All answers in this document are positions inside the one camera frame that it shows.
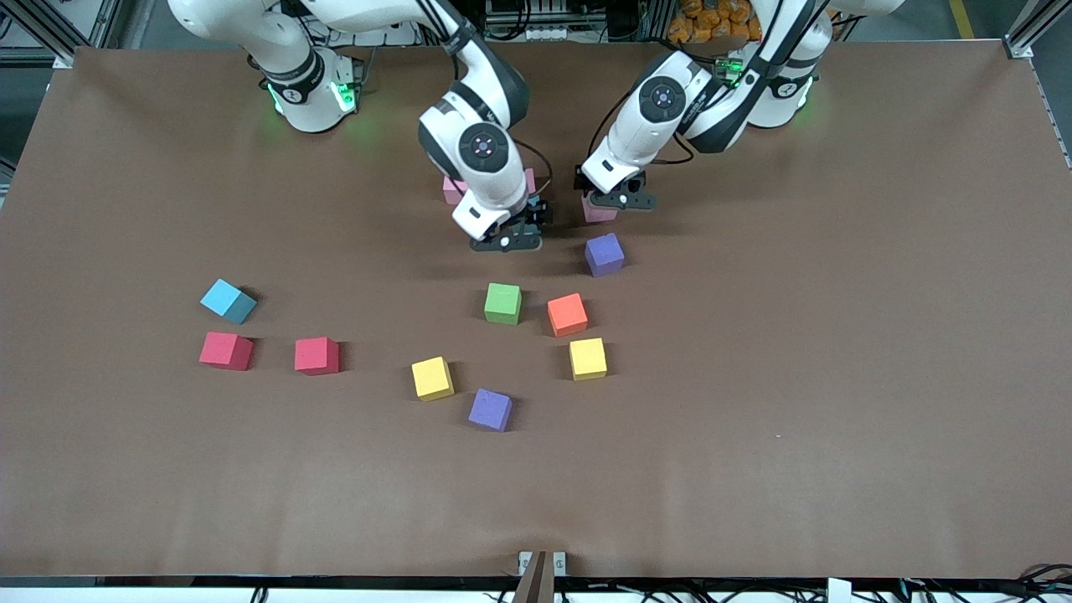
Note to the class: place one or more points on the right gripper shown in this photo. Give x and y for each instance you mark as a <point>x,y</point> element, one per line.
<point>538,212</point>

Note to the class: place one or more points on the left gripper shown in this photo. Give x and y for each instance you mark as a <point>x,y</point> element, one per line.
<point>583,182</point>

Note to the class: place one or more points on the pink foam block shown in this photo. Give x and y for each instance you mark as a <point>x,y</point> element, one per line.
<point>453,190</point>
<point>529,181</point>
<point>599,213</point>

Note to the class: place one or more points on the purple foam block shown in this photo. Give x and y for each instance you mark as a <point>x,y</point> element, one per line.
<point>490,409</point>
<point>605,254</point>

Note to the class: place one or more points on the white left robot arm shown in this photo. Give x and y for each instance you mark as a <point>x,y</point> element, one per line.
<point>779,84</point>

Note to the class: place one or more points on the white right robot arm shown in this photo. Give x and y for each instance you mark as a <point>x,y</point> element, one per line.
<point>306,96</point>

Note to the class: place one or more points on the green foam block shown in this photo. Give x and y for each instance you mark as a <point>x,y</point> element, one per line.
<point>502,303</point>

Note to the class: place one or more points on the orange foam block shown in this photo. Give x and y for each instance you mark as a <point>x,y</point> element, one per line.
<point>567,314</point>

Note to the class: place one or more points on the yellow foam block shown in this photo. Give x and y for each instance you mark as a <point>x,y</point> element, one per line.
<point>432,378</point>
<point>588,358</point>

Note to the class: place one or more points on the metal equipment rack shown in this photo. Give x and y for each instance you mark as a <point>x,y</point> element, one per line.
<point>544,21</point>

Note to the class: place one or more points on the orange packets pile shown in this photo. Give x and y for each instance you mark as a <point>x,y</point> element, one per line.
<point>712,21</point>

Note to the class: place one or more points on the red foam block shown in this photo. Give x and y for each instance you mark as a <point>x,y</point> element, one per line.
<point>224,350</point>
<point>316,355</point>

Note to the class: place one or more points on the brown table cover sheet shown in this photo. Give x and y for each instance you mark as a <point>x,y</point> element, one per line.
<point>754,419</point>

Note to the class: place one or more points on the light blue foam block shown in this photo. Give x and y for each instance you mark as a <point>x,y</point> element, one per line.
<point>226,300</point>

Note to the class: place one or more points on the small white box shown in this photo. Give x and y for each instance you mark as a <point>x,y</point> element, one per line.
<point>839,590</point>

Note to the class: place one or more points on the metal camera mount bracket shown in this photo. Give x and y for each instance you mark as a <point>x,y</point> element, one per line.
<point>542,578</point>

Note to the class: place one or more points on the aluminium frame profile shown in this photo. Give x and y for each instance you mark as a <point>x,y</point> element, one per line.
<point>38,25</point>
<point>1026,38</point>

